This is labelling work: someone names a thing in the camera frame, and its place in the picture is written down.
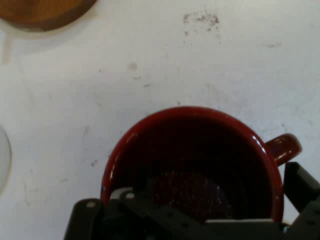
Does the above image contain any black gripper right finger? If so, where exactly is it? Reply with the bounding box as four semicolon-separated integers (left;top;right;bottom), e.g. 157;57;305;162
283;161;320;240

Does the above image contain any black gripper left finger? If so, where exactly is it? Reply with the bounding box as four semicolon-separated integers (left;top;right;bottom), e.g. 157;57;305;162
63;186;286;240

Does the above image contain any red enamel mug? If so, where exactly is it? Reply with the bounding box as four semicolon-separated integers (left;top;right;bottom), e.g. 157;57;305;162
100;106;303;226

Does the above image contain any white enamel mug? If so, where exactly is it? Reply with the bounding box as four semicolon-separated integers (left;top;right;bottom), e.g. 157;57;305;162
0;126;13;197

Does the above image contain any brown wooden mug tree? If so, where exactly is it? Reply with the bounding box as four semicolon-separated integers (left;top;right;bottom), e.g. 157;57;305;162
0;0;98;33

